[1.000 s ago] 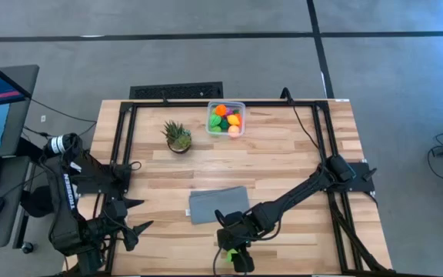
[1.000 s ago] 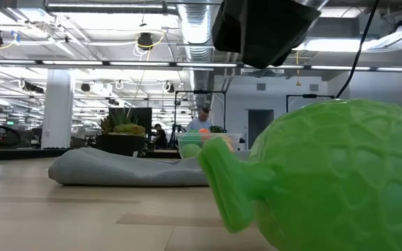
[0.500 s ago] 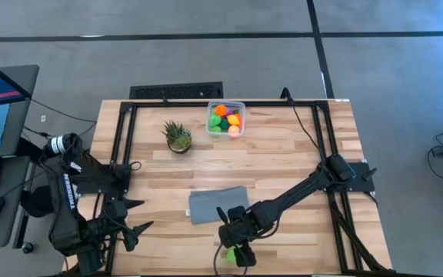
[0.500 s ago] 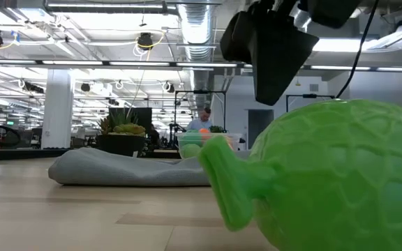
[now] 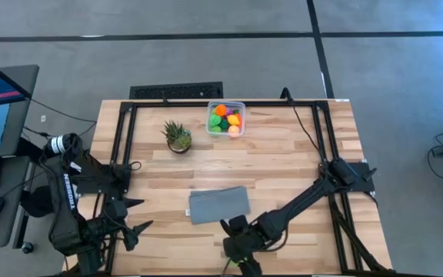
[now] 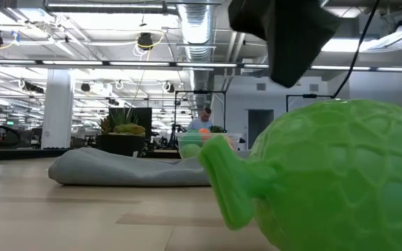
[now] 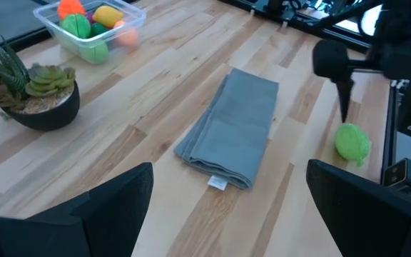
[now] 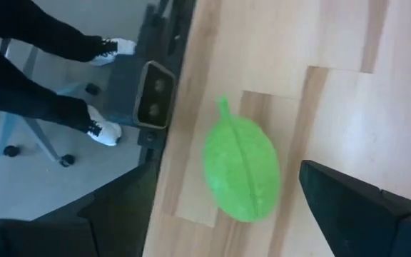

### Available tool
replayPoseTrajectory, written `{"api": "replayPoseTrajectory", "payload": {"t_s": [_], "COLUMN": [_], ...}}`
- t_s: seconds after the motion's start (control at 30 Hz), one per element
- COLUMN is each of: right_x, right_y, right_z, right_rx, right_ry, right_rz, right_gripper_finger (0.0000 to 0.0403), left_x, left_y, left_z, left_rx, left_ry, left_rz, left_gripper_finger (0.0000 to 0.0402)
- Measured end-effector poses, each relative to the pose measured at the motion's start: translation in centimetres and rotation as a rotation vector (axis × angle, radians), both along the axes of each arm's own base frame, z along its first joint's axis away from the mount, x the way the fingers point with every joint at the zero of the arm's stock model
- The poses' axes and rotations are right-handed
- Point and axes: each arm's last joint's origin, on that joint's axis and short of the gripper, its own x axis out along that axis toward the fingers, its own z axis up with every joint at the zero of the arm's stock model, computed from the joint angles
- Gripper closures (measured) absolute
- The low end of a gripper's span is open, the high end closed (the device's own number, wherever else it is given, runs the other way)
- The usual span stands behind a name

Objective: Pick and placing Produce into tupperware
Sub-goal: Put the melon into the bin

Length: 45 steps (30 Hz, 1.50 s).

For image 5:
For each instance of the black aluminium table frame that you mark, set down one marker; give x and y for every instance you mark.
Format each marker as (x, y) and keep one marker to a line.
(267, 104)

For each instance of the black caster wheel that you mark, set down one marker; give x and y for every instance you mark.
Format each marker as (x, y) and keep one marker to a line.
(27, 247)

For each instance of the black floor vent grille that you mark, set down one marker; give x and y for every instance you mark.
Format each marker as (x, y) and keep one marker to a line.
(175, 91)

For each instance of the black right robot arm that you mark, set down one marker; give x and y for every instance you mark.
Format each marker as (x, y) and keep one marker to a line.
(302, 200)

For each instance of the black round base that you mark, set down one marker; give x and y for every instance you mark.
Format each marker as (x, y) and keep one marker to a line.
(35, 202)

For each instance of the grey folded cloth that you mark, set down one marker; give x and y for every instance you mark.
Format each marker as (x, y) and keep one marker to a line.
(219, 204)

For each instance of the grey computer cart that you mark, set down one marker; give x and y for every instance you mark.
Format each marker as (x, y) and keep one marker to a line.
(21, 123)

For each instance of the black cart support beam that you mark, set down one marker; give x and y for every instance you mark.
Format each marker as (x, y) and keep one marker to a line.
(29, 148)

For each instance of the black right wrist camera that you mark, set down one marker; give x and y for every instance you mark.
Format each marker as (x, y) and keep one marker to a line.
(238, 224)

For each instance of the light green ridged toy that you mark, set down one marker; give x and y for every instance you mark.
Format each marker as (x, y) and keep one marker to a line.
(215, 120)

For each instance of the orange toy tangerine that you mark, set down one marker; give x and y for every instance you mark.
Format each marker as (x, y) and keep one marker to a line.
(220, 110)

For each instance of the yellow toy lemon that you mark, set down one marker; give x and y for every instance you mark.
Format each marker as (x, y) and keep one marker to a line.
(233, 120)

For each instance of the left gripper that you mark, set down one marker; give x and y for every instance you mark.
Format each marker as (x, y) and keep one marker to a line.
(115, 211)

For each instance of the peach coloured toy fruit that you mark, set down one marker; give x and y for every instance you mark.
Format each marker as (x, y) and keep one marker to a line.
(234, 131)

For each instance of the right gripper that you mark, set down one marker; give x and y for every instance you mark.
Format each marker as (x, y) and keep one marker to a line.
(242, 246)

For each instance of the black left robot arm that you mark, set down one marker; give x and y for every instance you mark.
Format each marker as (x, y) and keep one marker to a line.
(65, 200)

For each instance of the potted succulent plant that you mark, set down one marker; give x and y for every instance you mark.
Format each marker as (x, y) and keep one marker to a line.
(177, 136)

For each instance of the clear plastic tupperware container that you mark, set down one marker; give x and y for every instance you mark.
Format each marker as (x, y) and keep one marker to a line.
(243, 131)

